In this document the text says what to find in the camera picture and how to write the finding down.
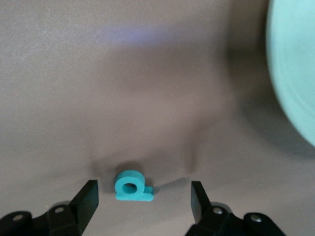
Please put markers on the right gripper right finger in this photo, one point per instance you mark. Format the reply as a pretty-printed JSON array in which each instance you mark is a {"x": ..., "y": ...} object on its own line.
[{"x": 199, "y": 204}]

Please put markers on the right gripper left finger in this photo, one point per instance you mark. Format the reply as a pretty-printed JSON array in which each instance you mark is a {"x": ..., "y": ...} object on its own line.
[{"x": 86, "y": 201}]

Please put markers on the teal foam letter p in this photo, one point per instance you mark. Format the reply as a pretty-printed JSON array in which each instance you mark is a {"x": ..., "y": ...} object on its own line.
[{"x": 145, "y": 195}]

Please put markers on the brown table cover sheet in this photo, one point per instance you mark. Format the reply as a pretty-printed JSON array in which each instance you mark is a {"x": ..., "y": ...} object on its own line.
[{"x": 98, "y": 73}]

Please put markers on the green plate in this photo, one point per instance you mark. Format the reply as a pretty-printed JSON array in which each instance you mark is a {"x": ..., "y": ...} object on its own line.
[{"x": 295, "y": 61}]

